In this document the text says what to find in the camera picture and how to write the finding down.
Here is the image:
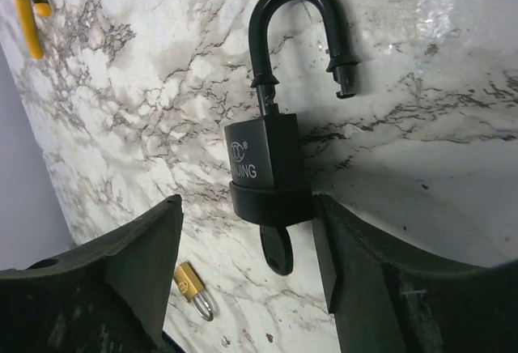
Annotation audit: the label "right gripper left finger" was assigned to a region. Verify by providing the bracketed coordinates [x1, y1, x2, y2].
[1, 195, 183, 352]

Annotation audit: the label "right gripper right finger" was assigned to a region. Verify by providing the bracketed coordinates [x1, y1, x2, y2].
[312, 195, 517, 352]

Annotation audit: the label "small brass padlock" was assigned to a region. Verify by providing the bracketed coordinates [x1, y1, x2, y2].
[173, 262, 214, 321]

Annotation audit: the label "black headed key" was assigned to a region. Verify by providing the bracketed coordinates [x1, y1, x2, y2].
[260, 226, 294, 276]

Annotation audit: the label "black padlock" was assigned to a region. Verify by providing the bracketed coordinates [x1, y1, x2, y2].
[224, 0, 359, 228]

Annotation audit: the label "yellow handled pliers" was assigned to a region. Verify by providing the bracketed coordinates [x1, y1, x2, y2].
[15, 0, 53, 59]

